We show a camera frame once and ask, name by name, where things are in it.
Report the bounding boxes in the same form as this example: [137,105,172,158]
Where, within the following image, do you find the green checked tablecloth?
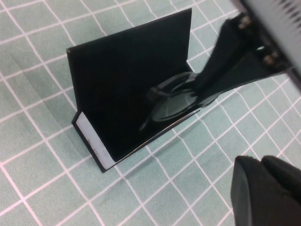
[0,0,301,226]

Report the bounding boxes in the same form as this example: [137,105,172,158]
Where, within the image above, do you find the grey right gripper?
[197,0,301,107]

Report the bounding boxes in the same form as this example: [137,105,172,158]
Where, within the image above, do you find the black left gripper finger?
[230,155,301,226]

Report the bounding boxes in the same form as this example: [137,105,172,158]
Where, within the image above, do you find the black printed glasses case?
[66,8,201,175]

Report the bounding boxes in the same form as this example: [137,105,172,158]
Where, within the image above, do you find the black framed glasses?
[138,72,218,131]

